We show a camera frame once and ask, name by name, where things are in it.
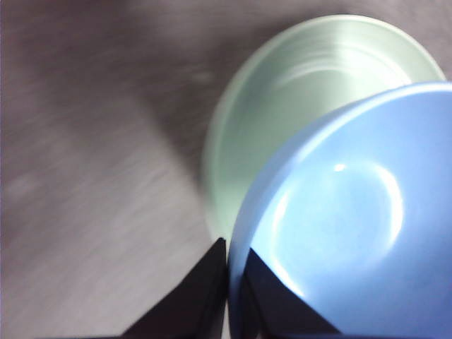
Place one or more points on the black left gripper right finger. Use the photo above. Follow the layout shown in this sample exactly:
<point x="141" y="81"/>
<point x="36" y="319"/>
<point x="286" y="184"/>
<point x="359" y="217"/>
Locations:
<point x="275" y="310"/>

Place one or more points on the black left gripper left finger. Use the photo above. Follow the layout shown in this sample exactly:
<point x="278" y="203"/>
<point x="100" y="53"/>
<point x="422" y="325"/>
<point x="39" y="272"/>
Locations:
<point x="197" y="300"/>

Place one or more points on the blue ribbed bowl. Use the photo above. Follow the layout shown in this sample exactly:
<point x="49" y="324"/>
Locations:
<point x="353" y="219"/>

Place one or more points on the pale green plate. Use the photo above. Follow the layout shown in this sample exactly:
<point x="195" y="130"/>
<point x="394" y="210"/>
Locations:
<point x="282" y="123"/>

